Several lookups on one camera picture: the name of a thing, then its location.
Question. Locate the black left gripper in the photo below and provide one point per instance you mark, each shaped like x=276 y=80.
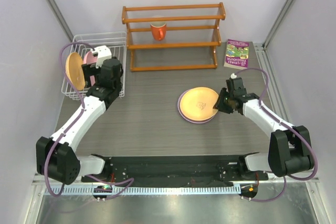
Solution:
x=90 y=70

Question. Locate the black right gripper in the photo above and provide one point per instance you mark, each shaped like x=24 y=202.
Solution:
x=219 y=104

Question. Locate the pink plastic plate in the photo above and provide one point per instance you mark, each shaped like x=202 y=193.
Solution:
x=89 y=68

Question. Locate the large yellow plate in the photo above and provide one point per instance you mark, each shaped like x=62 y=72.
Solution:
x=74 y=71

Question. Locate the small orange-yellow plate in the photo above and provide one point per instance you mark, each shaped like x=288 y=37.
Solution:
x=197 y=104

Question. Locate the purple plastic plate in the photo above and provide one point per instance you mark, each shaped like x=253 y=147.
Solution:
x=187 y=119

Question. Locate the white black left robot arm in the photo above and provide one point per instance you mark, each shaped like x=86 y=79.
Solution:
x=56 y=156

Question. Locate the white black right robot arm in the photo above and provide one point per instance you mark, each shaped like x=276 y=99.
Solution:
x=290 y=150

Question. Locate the orange wooden shelf rack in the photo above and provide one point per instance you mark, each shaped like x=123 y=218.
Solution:
x=184 y=31

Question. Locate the purple treehouse paperback book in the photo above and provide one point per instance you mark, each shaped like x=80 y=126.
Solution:
x=236 y=54

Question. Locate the orange ceramic mug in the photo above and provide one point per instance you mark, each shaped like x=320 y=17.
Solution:
x=158 y=30

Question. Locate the white wire dish rack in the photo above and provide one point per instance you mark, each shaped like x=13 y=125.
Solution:
x=117 y=43

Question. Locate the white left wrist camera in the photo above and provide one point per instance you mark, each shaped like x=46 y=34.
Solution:
x=98 y=55

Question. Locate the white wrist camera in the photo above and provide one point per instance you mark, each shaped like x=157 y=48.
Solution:
x=233 y=76
x=98 y=55

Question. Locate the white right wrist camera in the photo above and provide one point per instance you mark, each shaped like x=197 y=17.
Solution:
x=233 y=76

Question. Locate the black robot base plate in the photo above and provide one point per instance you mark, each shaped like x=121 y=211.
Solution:
x=179 y=171

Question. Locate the white slotted cable duct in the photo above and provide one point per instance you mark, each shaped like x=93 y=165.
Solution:
x=97 y=190

